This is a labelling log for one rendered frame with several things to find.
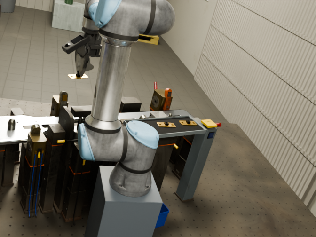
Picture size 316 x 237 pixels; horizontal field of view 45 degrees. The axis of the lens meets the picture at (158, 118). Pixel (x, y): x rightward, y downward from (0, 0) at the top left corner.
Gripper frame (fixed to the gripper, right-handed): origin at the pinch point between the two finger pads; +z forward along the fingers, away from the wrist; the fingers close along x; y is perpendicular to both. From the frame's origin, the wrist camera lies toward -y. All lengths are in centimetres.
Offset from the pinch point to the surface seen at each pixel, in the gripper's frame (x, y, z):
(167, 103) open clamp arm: 9, 70, 27
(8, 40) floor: 402, 127, 130
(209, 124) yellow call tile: -37, 53, 13
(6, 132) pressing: 5.7, -26.7, 29.2
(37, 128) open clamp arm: -9.7, -20.8, 19.0
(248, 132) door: 67, 279, 115
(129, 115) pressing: 5.1, 38.9, 29.0
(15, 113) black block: 22.3, -16.3, 30.2
